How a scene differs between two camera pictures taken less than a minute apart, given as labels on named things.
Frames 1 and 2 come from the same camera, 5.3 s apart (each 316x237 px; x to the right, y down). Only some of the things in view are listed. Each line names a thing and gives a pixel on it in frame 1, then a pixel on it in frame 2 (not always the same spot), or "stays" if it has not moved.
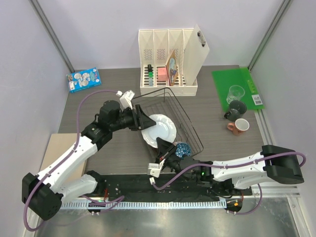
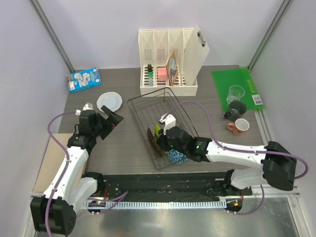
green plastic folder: (223, 79) stays
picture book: (172, 69) stays
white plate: (165, 129) -> (111, 99)
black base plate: (160, 186) stays
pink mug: (240, 125) stays
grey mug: (237, 108) stays
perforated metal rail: (144, 205) stays
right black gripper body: (173, 161) -> (168, 145)
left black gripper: (139, 123) -> (110, 122)
